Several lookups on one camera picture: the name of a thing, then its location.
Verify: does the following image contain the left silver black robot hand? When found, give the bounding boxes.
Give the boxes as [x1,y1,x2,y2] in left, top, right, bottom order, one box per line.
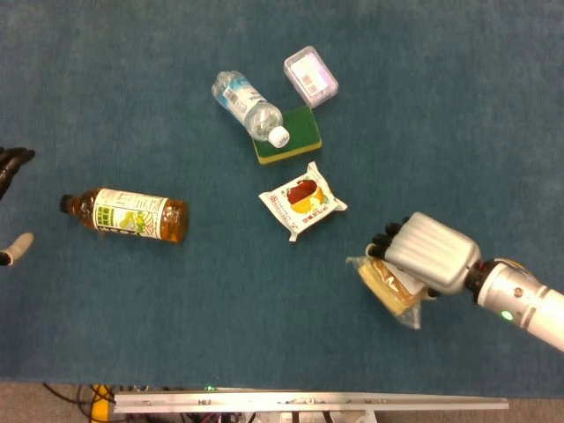
[0,147,36,267]

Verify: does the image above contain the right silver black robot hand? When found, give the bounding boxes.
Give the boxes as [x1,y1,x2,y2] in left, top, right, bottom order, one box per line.
[365,211,482,300]

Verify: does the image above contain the bread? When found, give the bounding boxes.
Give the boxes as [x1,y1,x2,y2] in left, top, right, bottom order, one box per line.
[345,255,431,330]

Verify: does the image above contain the brown tea bottle green label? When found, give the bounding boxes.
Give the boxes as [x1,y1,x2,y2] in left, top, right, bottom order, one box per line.
[59,187,190,244]

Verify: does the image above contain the white snack packet red print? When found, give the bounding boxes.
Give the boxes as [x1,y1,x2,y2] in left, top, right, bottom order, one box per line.
[257,160,349,243]

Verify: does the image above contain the green yellow sponge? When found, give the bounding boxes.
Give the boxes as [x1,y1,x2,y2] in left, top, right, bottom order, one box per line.
[251,104,323,166]

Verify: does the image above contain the clear water bottle white cap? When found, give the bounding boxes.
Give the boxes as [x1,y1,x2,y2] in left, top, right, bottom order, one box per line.
[211,70,292,149]

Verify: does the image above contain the blue felt table cloth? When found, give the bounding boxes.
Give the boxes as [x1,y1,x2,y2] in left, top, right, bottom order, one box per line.
[0,0,564,397]

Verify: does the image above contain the clear plastic box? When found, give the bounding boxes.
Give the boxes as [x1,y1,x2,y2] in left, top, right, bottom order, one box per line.
[283,45,339,109]

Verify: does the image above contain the aluminium rail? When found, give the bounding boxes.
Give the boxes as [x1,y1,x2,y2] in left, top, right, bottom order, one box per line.
[113,390,510,415]

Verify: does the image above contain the black cable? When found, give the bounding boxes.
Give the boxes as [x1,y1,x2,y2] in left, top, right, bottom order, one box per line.
[41,382,115,418]

